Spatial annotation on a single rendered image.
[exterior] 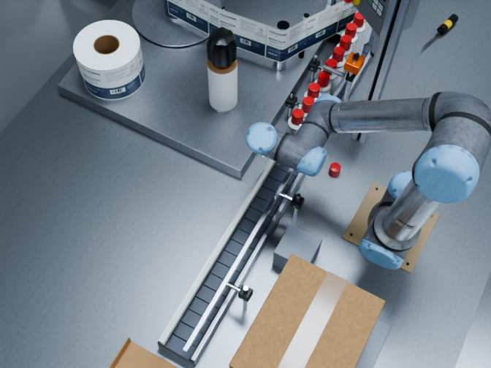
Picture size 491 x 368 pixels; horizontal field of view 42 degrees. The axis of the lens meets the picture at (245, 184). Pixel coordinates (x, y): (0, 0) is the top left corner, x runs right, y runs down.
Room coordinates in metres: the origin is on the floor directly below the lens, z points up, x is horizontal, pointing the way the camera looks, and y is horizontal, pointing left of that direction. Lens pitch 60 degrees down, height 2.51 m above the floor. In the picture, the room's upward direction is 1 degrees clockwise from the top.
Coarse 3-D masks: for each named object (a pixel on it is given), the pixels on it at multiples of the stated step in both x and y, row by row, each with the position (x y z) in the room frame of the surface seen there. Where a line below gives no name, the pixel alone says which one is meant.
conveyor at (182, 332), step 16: (368, 48) 1.46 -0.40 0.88; (272, 176) 0.96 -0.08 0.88; (272, 192) 0.90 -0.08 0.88; (256, 208) 0.85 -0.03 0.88; (272, 208) 0.85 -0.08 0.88; (240, 224) 0.79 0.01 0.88; (240, 240) 0.75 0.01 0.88; (256, 240) 0.75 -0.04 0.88; (224, 256) 0.70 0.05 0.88; (208, 272) 0.65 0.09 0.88; (224, 272) 0.65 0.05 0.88; (208, 288) 0.60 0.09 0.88; (192, 304) 0.56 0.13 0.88; (208, 304) 0.56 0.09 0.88; (192, 320) 0.51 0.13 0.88; (208, 320) 0.52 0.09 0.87; (176, 336) 0.47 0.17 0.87; (176, 352) 0.43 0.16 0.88; (192, 352) 0.43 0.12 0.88
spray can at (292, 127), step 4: (292, 112) 1.04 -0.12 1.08; (296, 112) 1.04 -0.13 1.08; (300, 112) 1.04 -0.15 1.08; (292, 116) 1.03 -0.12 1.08; (296, 116) 1.03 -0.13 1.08; (300, 116) 1.03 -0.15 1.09; (288, 120) 1.04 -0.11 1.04; (292, 120) 1.03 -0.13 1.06; (296, 120) 1.02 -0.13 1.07; (300, 120) 1.02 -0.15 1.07; (288, 124) 1.03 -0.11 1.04; (292, 124) 1.03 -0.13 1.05; (296, 124) 1.02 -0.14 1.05; (300, 124) 1.03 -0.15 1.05; (288, 128) 1.03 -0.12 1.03; (292, 128) 1.02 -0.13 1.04; (296, 128) 1.02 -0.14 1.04; (288, 132) 1.02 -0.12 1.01; (292, 132) 1.01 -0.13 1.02; (296, 132) 1.01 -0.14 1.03
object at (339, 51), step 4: (336, 48) 1.27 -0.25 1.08; (340, 48) 1.27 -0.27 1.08; (336, 52) 1.26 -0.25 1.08; (340, 52) 1.26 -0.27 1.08; (344, 52) 1.26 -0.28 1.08; (332, 56) 1.26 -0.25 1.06; (336, 56) 1.25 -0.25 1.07; (340, 56) 1.25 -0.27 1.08; (336, 60) 1.25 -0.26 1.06; (340, 60) 1.25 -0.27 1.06; (344, 60) 1.26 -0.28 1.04; (340, 64) 1.25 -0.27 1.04; (340, 68) 1.24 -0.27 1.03; (340, 80) 1.25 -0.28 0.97; (336, 84) 1.24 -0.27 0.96; (336, 88) 1.24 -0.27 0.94
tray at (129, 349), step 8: (128, 344) 0.46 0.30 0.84; (136, 344) 0.46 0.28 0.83; (120, 352) 0.43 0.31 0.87; (128, 352) 0.44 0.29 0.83; (136, 352) 0.44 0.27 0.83; (144, 352) 0.44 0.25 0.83; (120, 360) 0.42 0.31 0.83; (128, 360) 0.42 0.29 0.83; (136, 360) 0.42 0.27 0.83; (144, 360) 0.42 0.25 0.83; (152, 360) 0.42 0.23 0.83; (160, 360) 0.42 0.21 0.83
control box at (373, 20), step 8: (360, 0) 1.22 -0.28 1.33; (416, 0) 1.16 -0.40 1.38; (360, 8) 1.21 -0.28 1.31; (368, 8) 1.18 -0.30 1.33; (384, 8) 1.13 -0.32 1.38; (416, 8) 1.17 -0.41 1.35; (368, 16) 1.18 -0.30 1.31; (376, 16) 1.15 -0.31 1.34; (384, 16) 1.13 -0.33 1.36; (408, 16) 1.16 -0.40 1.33; (376, 24) 1.15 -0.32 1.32; (408, 24) 1.16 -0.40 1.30; (376, 32) 1.14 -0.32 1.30
